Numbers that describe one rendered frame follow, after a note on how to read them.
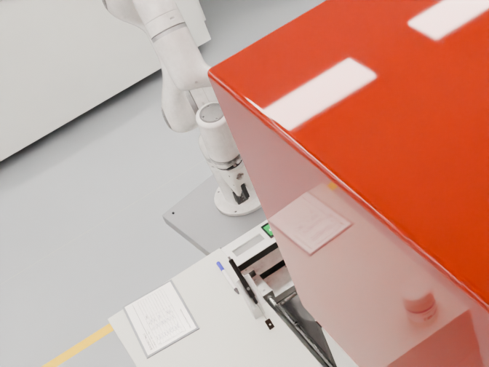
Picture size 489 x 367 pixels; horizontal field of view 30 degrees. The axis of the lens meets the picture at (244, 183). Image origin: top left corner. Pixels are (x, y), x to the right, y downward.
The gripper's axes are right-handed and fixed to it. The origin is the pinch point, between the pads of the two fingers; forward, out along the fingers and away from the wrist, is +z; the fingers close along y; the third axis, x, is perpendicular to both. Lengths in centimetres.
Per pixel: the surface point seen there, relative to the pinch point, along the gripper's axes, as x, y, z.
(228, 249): 8.4, -0.9, 15.7
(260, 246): 1.3, -6.7, 14.4
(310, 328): 4.7, -35.1, 14.5
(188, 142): -34, 165, 149
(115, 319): 43.3, -0.7, 15.2
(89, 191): 21, 173, 151
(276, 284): 3.1, -15.3, 20.8
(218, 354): 27.3, -30.5, 8.8
